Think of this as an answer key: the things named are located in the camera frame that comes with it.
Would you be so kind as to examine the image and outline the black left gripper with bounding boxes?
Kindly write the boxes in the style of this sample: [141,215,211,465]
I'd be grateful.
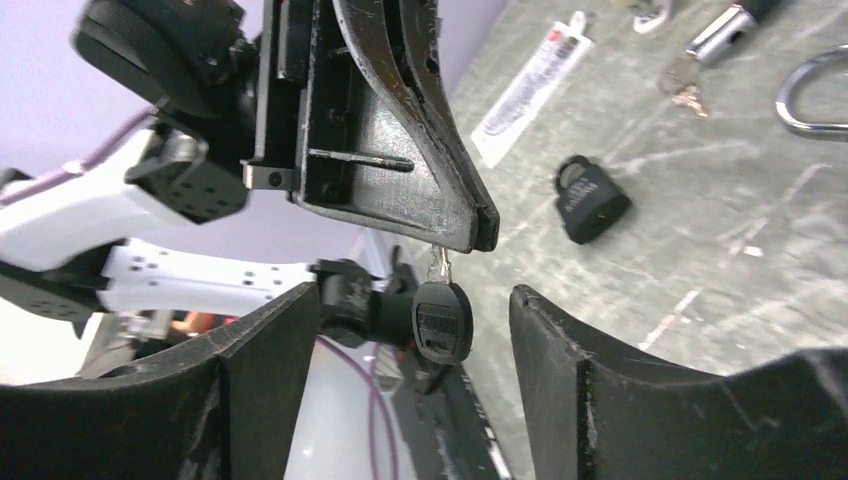
[247,1,500,253]

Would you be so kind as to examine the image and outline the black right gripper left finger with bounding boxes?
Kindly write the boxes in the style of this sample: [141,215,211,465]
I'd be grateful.
[1,283,320,479]

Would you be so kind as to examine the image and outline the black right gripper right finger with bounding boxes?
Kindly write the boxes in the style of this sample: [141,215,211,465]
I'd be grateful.
[509,285,847,480]

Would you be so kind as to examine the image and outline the black head key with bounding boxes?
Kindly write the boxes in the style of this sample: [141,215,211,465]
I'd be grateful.
[411,245,474,365]

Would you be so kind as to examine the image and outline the black padlock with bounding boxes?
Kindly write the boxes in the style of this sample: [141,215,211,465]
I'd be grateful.
[554,155,632,245]

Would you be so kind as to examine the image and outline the brass padlock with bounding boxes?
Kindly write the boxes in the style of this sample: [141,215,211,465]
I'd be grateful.
[774,44,847,143]

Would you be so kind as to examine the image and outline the blue cable lock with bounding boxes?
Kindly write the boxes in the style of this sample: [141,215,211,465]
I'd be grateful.
[684,0,784,67]

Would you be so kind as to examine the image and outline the cable lock keys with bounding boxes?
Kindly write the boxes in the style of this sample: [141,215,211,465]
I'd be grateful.
[657,54,709,119]

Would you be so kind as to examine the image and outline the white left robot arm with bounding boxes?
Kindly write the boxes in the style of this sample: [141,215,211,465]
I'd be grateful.
[1,1,499,323]

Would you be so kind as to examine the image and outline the plastic packaging card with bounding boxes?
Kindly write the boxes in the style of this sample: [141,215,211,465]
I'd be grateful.
[471,11,594,169]

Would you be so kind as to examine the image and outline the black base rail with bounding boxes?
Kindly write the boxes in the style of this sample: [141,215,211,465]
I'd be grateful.
[392,352,514,480]

